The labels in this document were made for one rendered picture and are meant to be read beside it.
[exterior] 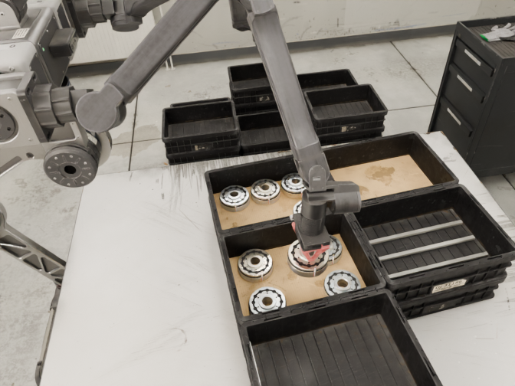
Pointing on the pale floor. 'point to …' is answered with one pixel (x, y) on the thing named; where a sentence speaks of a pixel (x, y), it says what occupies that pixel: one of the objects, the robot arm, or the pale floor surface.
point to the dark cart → (479, 97)
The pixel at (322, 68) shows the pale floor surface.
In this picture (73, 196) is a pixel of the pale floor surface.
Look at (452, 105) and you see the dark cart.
